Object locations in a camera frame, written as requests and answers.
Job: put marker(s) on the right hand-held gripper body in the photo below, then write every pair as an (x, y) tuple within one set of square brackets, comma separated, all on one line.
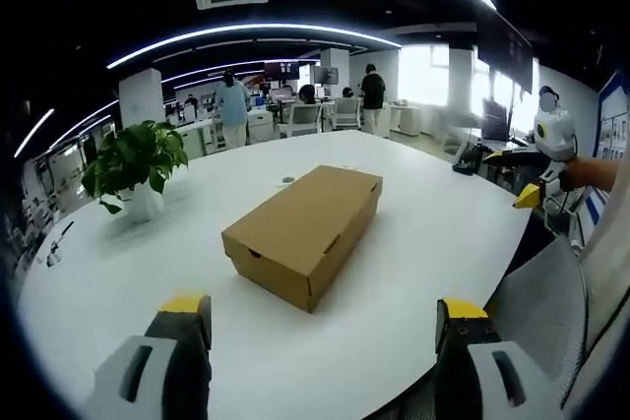
[(553, 132)]

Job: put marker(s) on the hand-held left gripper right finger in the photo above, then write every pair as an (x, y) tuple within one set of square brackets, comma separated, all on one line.
[(472, 341)]

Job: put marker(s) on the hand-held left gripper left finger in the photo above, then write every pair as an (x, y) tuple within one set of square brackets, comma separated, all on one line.
[(170, 341)]

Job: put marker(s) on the brown cardboard shoe box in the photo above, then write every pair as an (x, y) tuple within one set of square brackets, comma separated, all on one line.
[(300, 223)]

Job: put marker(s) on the dark monitor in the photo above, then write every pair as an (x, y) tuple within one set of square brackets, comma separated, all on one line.
[(494, 119)]

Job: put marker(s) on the small black device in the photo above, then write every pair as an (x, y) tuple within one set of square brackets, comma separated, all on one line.
[(462, 169)]

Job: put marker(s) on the grey mesh office chair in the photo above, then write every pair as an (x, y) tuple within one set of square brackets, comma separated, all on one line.
[(546, 302)]

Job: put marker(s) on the hanging black screen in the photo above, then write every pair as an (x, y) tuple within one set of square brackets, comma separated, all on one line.
[(509, 53)]

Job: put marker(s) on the person's beige clothing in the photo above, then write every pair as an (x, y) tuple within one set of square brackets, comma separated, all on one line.
[(608, 253)]

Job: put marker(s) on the white plant pot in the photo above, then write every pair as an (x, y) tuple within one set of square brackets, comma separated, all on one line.
[(144, 203)]

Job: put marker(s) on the white office chair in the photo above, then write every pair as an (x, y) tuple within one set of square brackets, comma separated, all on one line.
[(346, 112), (302, 120)]

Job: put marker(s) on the green potted plant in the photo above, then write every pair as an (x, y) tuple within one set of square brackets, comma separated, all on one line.
[(133, 154)]

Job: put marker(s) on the desk monitor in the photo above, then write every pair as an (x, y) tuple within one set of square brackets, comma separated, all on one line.
[(327, 75)]

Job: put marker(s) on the long curved ceiling light strip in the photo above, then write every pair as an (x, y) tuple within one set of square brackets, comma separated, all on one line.
[(246, 31)]

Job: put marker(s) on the wall poster board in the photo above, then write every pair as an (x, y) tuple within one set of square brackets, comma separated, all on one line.
[(614, 120)]

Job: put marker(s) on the wall display screen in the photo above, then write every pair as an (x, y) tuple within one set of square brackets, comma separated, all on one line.
[(281, 69)]

